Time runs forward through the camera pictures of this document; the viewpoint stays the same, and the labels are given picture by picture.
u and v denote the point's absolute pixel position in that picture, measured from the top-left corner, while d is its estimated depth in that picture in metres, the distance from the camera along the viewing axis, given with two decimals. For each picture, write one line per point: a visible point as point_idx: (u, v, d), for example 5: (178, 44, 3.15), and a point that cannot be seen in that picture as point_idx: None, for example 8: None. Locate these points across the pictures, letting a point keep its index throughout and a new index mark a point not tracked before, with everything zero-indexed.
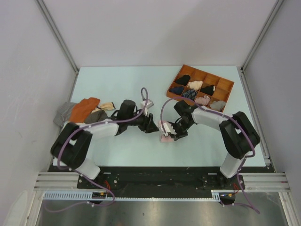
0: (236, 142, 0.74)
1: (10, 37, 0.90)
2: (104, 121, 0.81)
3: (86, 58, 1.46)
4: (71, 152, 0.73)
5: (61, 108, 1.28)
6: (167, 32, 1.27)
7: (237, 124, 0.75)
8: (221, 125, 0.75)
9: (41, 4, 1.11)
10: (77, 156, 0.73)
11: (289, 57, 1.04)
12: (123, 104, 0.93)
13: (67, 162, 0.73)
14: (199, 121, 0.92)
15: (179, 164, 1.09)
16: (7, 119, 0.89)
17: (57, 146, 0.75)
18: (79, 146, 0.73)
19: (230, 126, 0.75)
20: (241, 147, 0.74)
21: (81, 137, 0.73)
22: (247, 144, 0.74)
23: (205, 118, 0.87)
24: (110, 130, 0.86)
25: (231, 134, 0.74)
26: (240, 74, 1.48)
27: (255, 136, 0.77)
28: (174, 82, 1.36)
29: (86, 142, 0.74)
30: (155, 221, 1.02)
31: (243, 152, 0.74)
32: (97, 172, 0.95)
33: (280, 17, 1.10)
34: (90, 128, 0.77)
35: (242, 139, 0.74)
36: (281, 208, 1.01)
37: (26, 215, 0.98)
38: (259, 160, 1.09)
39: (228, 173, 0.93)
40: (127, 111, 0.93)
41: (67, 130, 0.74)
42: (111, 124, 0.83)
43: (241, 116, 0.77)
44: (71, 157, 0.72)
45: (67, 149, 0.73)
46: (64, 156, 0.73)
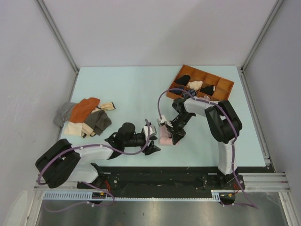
0: (219, 126, 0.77)
1: (10, 37, 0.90)
2: (98, 144, 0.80)
3: (86, 57, 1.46)
4: (54, 171, 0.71)
5: (61, 108, 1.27)
6: (167, 33, 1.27)
7: (222, 109, 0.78)
8: (206, 110, 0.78)
9: (41, 4, 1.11)
10: (59, 176, 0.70)
11: (289, 57, 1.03)
12: (122, 129, 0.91)
13: (46, 179, 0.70)
14: (189, 110, 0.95)
15: (179, 165, 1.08)
16: (7, 119, 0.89)
17: (43, 161, 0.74)
18: (63, 166, 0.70)
19: (213, 111, 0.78)
20: (223, 131, 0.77)
21: (70, 157, 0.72)
22: (230, 129, 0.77)
23: (196, 107, 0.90)
24: (105, 153, 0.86)
25: (215, 119, 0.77)
26: (240, 74, 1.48)
27: (238, 122, 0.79)
28: (174, 82, 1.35)
29: (72, 164, 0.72)
30: (155, 221, 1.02)
31: (225, 136, 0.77)
32: (95, 176, 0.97)
33: (280, 17, 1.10)
34: (81, 149, 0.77)
35: (225, 125, 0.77)
36: (281, 208, 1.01)
37: (26, 215, 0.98)
38: (260, 160, 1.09)
39: (225, 171, 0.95)
40: (124, 137, 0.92)
41: (58, 147, 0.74)
42: (105, 147, 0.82)
43: (225, 102, 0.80)
44: (52, 176, 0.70)
45: (51, 166, 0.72)
46: (46, 172, 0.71)
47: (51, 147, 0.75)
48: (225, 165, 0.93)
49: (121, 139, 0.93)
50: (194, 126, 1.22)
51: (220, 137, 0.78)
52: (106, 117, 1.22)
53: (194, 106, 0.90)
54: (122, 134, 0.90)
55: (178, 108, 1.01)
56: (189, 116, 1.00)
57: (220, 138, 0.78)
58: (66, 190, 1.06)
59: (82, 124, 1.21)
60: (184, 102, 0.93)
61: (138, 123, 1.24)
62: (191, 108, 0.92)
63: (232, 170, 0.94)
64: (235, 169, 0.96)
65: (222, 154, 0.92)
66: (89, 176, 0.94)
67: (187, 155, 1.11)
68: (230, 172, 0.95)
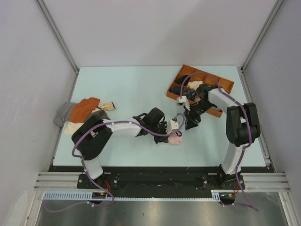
0: (235, 128, 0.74)
1: (10, 37, 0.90)
2: (128, 121, 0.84)
3: (86, 58, 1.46)
4: (88, 143, 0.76)
5: (61, 108, 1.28)
6: (167, 33, 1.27)
7: (244, 112, 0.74)
8: (228, 108, 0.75)
9: (41, 4, 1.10)
10: (92, 149, 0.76)
11: (289, 57, 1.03)
12: (154, 110, 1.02)
13: (82, 151, 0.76)
14: (212, 100, 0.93)
15: (179, 165, 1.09)
16: (7, 119, 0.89)
17: (79, 134, 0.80)
18: (97, 140, 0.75)
19: (235, 113, 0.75)
20: (238, 134, 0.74)
21: (101, 132, 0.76)
22: (246, 134, 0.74)
23: (217, 100, 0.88)
24: (132, 131, 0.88)
25: (233, 120, 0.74)
26: (240, 74, 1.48)
27: (257, 130, 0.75)
28: (174, 82, 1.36)
29: (104, 138, 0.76)
30: (155, 221, 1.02)
31: (239, 140, 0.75)
32: (99, 173, 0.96)
33: (280, 17, 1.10)
34: (112, 125, 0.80)
35: (243, 128, 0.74)
36: (281, 208, 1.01)
37: (26, 215, 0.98)
38: (259, 160, 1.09)
39: (226, 170, 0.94)
40: (154, 118, 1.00)
41: (91, 122, 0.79)
42: (134, 125, 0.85)
43: (251, 106, 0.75)
44: (87, 149, 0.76)
45: (85, 140, 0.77)
46: (82, 145, 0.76)
47: (85, 122, 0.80)
48: (228, 164, 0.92)
49: (150, 118, 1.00)
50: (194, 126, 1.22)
51: (233, 139, 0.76)
52: (106, 117, 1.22)
53: (218, 98, 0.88)
54: (154, 113, 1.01)
55: (200, 95, 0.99)
56: (209, 105, 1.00)
57: (233, 139, 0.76)
58: (66, 190, 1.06)
59: (82, 124, 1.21)
60: (209, 91, 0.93)
61: None
62: (213, 98, 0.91)
63: (234, 171, 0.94)
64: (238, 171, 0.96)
65: (229, 155, 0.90)
66: (95, 171, 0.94)
67: (188, 155, 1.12)
68: (232, 172, 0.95)
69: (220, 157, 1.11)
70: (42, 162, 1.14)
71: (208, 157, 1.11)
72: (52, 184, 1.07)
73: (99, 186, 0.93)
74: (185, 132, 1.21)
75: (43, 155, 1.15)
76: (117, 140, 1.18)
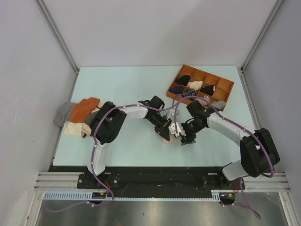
0: (255, 161, 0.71)
1: (10, 38, 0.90)
2: (136, 104, 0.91)
3: (86, 58, 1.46)
4: (106, 127, 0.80)
5: (61, 108, 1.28)
6: (167, 33, 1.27)
7: (257, 140, 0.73)
8: (242, 142, 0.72)
9: (41, 4, 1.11)
10: (112, 132, 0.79)
11: (289, 56, 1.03)
12: (155, 97, 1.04)
13: (101, 135, 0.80)
14: (213, 127, 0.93)
15: (179, 165, 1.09)
16: (7, 119, 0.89)
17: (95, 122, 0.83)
18: (115, 123, 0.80)
19: (252, 143, 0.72)
20: (259, 166, 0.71)
21: (117, 114, 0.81)
22: (267, 163, 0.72)
23: (221, 128, 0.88)
24: (140, 113, 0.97)
25: (250, 153, 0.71)
26: (240, 74, 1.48)
27: (274, 156, 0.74)
28: (174, 82, 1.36)
29: (121, 120, 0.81)
30: (155, 221, 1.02)
31: (260, 172, 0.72)
32: (103, 169, 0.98)
33: (280, 17, 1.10)
34: (124, 108, 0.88)
35: (262, 158, 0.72)
36: (281, 208, 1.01)
37: (26, 216, 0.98)
38: None
39: (230, 178, 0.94)
40: (157, 103, 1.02)
41: (105, 108, 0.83)
42: (142, 107, 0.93)
43: (264, 133, 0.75)
44: (106, 132, 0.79)
45: (104, 124, 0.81)
46: (101, 129, 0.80)
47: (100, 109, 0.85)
48: (233, 173, 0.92)
49: (153, 103, 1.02)
50: None
51: (255, 172, 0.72)
52: None
53: (219, 125, 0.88)
54: (157, 99, 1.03)
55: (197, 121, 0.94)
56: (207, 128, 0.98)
57: (255, 172, 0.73)
58: (66, 190, 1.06)
59: (82, 124, 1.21)
60: (207, 117, 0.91)
61: (138, 123, 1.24)
62: (215, 125, 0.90)
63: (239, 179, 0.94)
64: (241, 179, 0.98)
65: (236, 168, 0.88)
66: (100, 166, 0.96)
67: (188, 155, 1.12)
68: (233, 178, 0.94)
69: (220, 157, 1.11)
70: (42, 162, 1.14)
71: (208, 158, 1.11)
72: (52, 184, 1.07)
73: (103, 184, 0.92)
74: None
75: (43, 156, 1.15)
76: (117, 140, 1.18)
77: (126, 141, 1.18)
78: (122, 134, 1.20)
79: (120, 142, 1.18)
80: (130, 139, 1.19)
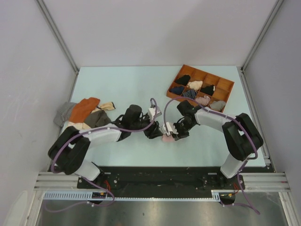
0: (239, 144, 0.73)
1: (10, 38, 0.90)
2: (106, 127, 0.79)
3: (86, 58, 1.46)
4: (67, 157, 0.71)
5: (61, 108, 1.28)
6: (167, 33, 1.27)
7: (239, 124, 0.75)
8: (224, 126, 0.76)
9: (41, 4, 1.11)
10: (72, 163, 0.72)
11: (290, 57, 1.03)
12: (130, 109, 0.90)
13: (60, 166, 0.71)
14: (201, 121, 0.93)
15: (179, 165, 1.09)
16: (7, 119, 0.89)
17: (54, 149, 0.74)
18: (76, 152, 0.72)
19: (233, 127, 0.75)
20: (243, 149, 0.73)
21: (80, 143, 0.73)
22: (250, 146, 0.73)
23: (208, 120, 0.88)
24: (112, 136, 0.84)
25: (233, 136, 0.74)
26: (240, 74, 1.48)
27: (259, 138, 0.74)
28: (174, 82, 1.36)
29: (83, 149, 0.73)
30: (155, 221, 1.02)
31: (246, 154, 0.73)
32: (97, 173, 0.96)
33: (280, 16, 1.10)
34: (89, 134, 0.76)
35: (245, 141, 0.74)
36: (281, 208, 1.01)
37: (26, 215, 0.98)
38: (259, 160, 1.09)
39: (228, 175, 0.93)
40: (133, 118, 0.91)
41: (66, 134, 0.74)
42: (113, 130, 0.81)
43: (244, 117, 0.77)
44: (66, 163, 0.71)
45: (63, 154, 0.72)
46: (59, 160, 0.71)
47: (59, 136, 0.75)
48: (229, 170, 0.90)
49: (129, 119, 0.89)
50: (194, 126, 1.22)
51: (241, 155, 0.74)
52: (106, 117, 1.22)
53: (207, 118, 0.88)
54: (132, 113, 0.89)
55: (186, 119, 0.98)
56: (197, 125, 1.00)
57: (240, 156, 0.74)
58: (66, 190, 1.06)
59: (82, 124, 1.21)
60: (195, 114, 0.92)
61: None
62: (203, 119, 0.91)
63: (236, 173, 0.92)
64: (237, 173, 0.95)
65: (232, 164, 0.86)
66: (93, 172, 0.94)
67: (188, 155, 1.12)
68: (232, 176, 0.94)
69: (219, 157, 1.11)
70: (42, 162, 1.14)
71: (208, 158, 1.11)
72: (53, 184, 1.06)
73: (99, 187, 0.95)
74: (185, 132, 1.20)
75: (43, 156, 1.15)
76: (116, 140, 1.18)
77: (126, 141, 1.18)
78: None
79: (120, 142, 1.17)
80: (130, 139, 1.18)
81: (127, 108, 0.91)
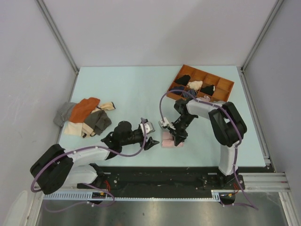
0: (223, 130, 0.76)
1: (10, 38, 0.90)
2: (93, 146, 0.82)
3: (86, 58, 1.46)
4: (47, 176, 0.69)
5: (61, 108, 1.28)
6: (167, 33, 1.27)
7: (225, 112, 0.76)
8: (210, 114, 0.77)
9: (41, 4, 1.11)
10: (52, 183, 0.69)
11: (290, 57, 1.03)
12: (117, 129, 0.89)
13: (40, 185, 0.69)
14: (192, 112, 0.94)
15: (180, 165, 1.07)
16: (7, 119, 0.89)
17: (37, 167, 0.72)
18: (58, 172, 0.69)
19: (218, 115, 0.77)
20: (228, 135, 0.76)
21: (63, 162, 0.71)
22: (234, 133, 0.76)
23: (198, 109, 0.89)
24: (100, 155, 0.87)
25: (218, 123, 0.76)
26: (240, 74, 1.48)
27: (243, 125, 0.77)
28: (173, 82, 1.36)
29: (66, 169, 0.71)
30: (155, 221, 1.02)
31: (230, 140, 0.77)
32: (92, 178, 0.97)
33: (280, 16, 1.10)
34: (74, 154, 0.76)
35: (230, 128, 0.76)
36: (281, 208, 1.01)
37: (25, 216, 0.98)
38: (259, 160, 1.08)
39: (225, 172, 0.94)
40: (122, 137, 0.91)
41: (51, 152, 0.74)
42: (101, 149, 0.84)
43: (230, 106, 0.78)
44: (46, 182, 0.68)
45: (45, 172, 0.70)
46: (41, 178, 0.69)
47: (44, 154, 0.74)
48: (224, 164, 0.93)
49: (118, 137, 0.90)
50: (194, 126, 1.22)
51: (225, 141, 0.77)
52: (106, 117, 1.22)
53: (197, 108, 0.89)
54: (122, 130, 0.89)
55: (179, 110, 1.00)
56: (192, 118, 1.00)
57: (224, 141, 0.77)
58: (66, 190, 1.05)
59: (82, 124, 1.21)
60: (186, 104, 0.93)
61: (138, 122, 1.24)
62: (194, 109, 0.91)
63: (232, 170, 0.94)
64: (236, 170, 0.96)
65: (225, 155, 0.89)
66: (89, 176, 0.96)
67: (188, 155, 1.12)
68: (230, 173, 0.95)
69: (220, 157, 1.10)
70: None
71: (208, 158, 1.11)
72: None
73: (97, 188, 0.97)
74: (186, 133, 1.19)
75: None
76: None
77: None
78: None
79: None
80: None
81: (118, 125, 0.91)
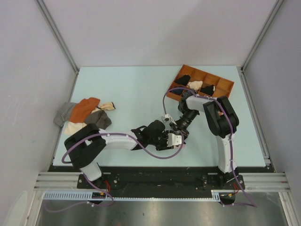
0: (216, 121, 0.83)
1: (10, 38, 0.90)
2: (125, 134, 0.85)
3: (86, 58, 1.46)
4: (80, 152, 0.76)
5: (61, 108, 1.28)
6: (167, 33, 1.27)
7: (219, 105, 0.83)
8: (204, 105, 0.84)
9: (41, 4, 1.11)
10: (83, 159, 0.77)
11: (290, 57, 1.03)
12: (154, 124, 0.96)
13: (72, 158, 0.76)
14: (190, 107, 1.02)
15: (179, 165, 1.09)
16: (7, 119, 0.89)
17: (71, 141, 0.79)
18: (90, 150, 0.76)
19: (211, 107, 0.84)
20: (220, 125, 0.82)
21: (96, 142, 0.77)
22: (226, 124, 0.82)
23: (195, 104, 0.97)
24: (128, 145, 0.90)
25: (211, 115, 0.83)
26: (240, 74, 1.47)
27: (235, 118, 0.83)
28: (174, 82, 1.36)
29: (98, 149, 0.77)
30: (155, 221, 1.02)
31: (222, 131, 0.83)
32: (98, 176, 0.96)
33: (280, 16, 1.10)
34: (107, 136, 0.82)
35: (223, 119, 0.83)
36: (281, 208, 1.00)
37: (26, 215, 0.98)
38: (259, 160, 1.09)
39: (224, 170, 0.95)
40: (154, 133, 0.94)
41: (87, 130, 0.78)
42: (130, 138, 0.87)
43: (224, 99, 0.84)
44: (77, 157, 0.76)
45: (78, 147, 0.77)
46: (73, 152, 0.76)
47: (80, 130, 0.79)
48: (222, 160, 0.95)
49: (148, 132, 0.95)
50: (194, 126, 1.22)
51: (217, 131, 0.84)
52: (106, 117, 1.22)
53: (194, 102, 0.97)
54: (155, 126, 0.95)
55: (181, 106, 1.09)
56: (193, 113, 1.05)
57: (216, 132, 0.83)
58: (66, 190, 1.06)
59: (82, 124, 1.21)
60: (186, 99, 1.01)
61: (138, 122, 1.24)
62: (192, 104, 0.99)
63: (231, 168, 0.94)
64: (235, 169, 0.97)
65: (221, 151, 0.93)
66: (94, 173, 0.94)
67: (188, 155, 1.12)
68: (229, 170, 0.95)
69: None
70: (42, 162, 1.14)
71: (209, 158, 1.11)
72: (52, 184, 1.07)
73: (96, 186, 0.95)
74: None
75: (43, 156, 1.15)
76: None
77: None
78: None
79: None
80: None
81: (151, 123, 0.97)
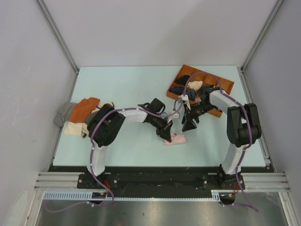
0: (236, 129, 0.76)
1: (9, 38, 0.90)
2: (135, 108, 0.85)
3: (86, 58, 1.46)
4: (105, 130, 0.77)
5: (61, 108, 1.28)
6: (167, 32, 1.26)
7: (245, 112, 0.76)
8: (228, 108, 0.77)
9: (41, 4, 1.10)
10: (110, 134, 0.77)
11: (289, 57, 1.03)
12: (156, 100, 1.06)
13: (99, 138, 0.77)
14: (212, 102, 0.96)
15: (179, 164, 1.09)
16: (7, 118, 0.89)
17: (93, 123, 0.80)
18: (114, 125, 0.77)
19: (236, 112, 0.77)
20: (239, 134, 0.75)
21: (116, 117, 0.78)
22: (247, 134, 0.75)
23: (218, 101, 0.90)
24: (140, 117, 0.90)
25: (234, 120, 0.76)
26: (240, 74, 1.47)
27: (257, 131, 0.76)
28: (174, 82, 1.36)
29: (119, 124, 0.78)
30: (155, 221, 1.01)
31: (240, 140, 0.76)
32: (102, 169, 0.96)
33: (280, 17, 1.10)
34: (123, 111, 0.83)
35: (244, 129, 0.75)
36: (281, 208, 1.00)
37: (26, 215, 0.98)
38: (259, 160, 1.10)
39: (226, 170, 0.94)
40: (156, 106, 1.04)
41: (105, 109, 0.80)
42: (141, 111, 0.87)
43: (252, 108, 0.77)
44: (104, 135, 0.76)
45: (101, 126, 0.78)
46: (98, 132, 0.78)
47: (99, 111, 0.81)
48: (228, 164, 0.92)
49: (153, 106, 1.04)
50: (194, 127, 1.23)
51: (234, 139, 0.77)
52: None
53: (218, 99, 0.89)
54: (157, 102, 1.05)
55: (202, 97, 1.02)
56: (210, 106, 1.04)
57: (233, 139, 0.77)
58: (66, 190, 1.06)
59: (82, 124, 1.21)
60: (210, 92, 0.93)
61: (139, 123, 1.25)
62: (215, 101, 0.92)
63: (234, 171, 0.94)
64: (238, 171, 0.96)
65: (229, 156, 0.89)
66: (99, 168, 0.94)
67: (188, 156, 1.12)
68: (232, 172, 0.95)
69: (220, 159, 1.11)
70: (42, 162, 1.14)
71: (209, 158, 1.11)
72: (53, 184, 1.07)
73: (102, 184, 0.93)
74: (187, 134, 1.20)
75: (43, 156, 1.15)
76: (117, 139, 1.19)
77: (128, 140, 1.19)
78: (123, 135, 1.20)
79: (122, 141, 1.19)
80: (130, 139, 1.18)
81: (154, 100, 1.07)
